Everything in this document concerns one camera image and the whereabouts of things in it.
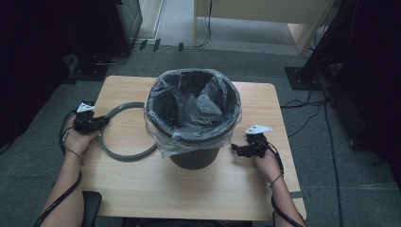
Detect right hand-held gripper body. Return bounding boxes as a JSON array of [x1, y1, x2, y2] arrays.
[[245, 124, 273, 159]]

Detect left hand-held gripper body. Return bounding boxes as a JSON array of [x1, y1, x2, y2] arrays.
[[74, 101, 101, 135]]

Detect grey bin rim ring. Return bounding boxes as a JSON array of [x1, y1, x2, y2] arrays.
[[97, 101, 159, 163]]

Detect dark grey trash bin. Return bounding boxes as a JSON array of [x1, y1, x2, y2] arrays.
[[146, 70, 242, 170]]

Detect clear plastic bag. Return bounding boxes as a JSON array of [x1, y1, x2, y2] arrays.
[[144, 68, 243, 159]]

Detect person's left hand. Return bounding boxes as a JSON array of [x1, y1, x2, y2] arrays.
[[62, 115, 100, 155]]

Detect person's right hand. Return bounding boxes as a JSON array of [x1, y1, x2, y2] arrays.
[[253, 150, 283, 185]]

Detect thin grey wrist band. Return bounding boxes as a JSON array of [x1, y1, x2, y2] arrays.
[[64, 147, 85, 166], [269, 173, 284, 189]]

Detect black stand base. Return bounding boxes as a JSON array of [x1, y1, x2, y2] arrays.
[[67, 53, 110, 82]]

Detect grey tape piece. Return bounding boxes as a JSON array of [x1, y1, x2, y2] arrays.
[[289, 190, 308, 200]]

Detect black metal stand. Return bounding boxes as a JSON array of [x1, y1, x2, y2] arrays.
[[285, 0, 357, 92]]

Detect black chair armrest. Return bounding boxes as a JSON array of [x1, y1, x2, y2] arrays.
[[82, 190, 103, 227]]

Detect dark curtain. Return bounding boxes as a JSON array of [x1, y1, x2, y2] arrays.
[[0, 0, 74, 149], [330, 0, 401, 190]]

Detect beige wooden desk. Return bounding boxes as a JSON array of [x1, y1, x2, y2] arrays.
[[193, 0, 335, 55]]

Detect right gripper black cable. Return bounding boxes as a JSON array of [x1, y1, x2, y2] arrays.
[[266, 141, 305, 227]]

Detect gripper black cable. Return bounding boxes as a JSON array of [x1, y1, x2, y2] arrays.
[[32, 108, 83, 227], [266, 141, 305, 227]]

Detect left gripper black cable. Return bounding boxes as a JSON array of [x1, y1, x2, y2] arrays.
[[32, 108, 83, 227]]

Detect long black floor cable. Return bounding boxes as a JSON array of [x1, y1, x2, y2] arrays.
[[323, 100, 344, 227]]

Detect hanging black cable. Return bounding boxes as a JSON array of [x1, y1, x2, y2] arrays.
[[195, 0, 213, 49]]

